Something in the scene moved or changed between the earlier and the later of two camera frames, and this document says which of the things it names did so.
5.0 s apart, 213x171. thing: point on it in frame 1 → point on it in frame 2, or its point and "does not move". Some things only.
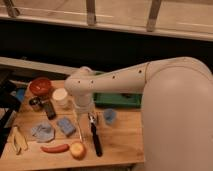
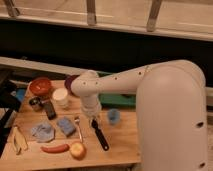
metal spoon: (79, 129) does not move
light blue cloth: (43, 133) does not move
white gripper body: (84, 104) → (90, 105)
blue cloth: (66, 126) does not move
